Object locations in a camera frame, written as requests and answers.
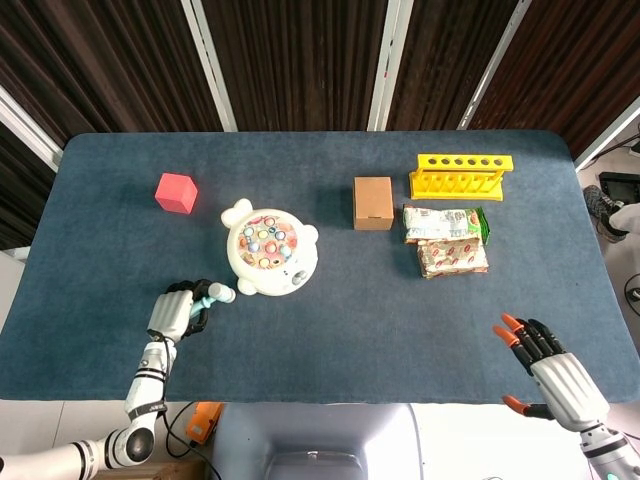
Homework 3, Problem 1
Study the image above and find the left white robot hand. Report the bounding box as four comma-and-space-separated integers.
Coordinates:
147, 278, 214, 344

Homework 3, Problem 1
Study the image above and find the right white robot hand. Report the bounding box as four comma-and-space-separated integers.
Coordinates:
492, 312, 611, 432

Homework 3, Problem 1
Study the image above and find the light blue toy rod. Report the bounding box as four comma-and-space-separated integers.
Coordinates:
191, 283, 237, 314

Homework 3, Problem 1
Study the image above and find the white plastic baby toy console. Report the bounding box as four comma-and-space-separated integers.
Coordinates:
220, 198, 321, 297

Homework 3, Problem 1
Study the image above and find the orange device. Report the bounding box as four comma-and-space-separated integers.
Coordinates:
184, 401, 224, 446

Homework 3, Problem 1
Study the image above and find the red cube block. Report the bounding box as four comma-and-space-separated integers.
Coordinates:
154, 172, 199, 215

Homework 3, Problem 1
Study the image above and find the red print snack packet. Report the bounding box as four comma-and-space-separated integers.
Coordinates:
416, 237, 490, 280

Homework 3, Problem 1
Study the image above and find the white trouser leg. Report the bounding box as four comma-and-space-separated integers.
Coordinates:
610, 197, 640, 236

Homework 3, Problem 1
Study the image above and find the blue table cloth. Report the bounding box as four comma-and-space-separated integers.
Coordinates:
0, 130, 640, 405

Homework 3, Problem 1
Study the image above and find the grey patterned shoe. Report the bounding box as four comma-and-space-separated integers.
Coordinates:
582, 184, 626, 244

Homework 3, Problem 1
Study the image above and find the grey blue robot torso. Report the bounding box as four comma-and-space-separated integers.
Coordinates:
209, 402, 426, 480

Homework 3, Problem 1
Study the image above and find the white green snack packet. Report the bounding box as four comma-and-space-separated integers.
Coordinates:
402, 204, 492, 246

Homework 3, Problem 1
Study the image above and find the black flat device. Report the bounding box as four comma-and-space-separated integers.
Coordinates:
598, 171, 640, 201

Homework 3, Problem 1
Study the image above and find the yellow test tube rack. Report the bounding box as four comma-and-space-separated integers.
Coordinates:
408, 153, 515, 202

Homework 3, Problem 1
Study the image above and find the small brown cardboard box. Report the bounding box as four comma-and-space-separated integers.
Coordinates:
353, 176, 395, 232

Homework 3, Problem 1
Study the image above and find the white partition frame post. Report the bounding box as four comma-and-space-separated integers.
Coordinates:
367, 0, 415, 132
574, 94, 640, 171
457, 0, 534, 130
180, 0, 239, 132
0, 84, 64, 171

